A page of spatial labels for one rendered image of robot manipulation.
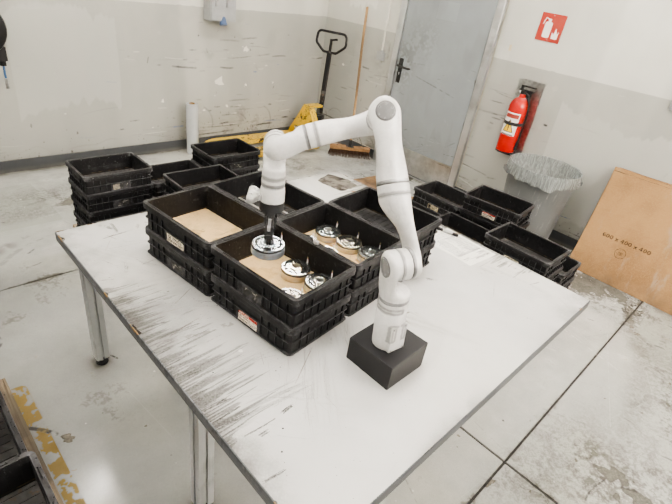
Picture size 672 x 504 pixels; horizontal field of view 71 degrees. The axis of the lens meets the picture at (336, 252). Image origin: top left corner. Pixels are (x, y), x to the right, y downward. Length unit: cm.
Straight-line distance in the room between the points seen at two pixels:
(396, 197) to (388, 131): 18
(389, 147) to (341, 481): 86
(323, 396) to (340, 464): 22
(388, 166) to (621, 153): 313
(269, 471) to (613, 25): 383
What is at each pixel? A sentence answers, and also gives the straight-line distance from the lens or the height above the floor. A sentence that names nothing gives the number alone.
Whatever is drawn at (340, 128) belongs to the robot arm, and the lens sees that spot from 136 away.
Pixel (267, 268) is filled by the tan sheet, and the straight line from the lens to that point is 167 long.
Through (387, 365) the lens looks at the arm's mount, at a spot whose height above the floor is 79.
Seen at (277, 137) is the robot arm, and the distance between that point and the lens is 132.
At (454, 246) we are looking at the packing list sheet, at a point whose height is 70.
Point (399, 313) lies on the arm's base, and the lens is 138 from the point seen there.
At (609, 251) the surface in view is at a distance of 416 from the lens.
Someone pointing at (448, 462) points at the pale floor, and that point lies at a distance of 230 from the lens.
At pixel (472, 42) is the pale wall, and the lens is 472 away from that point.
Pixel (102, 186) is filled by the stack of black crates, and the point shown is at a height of 52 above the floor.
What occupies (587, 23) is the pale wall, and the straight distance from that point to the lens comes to 435.
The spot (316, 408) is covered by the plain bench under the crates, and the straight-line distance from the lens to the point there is 139.
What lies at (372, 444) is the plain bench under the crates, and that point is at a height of 70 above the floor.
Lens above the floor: 175
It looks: 30 degrees down
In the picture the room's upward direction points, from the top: 9 degrees clockwise
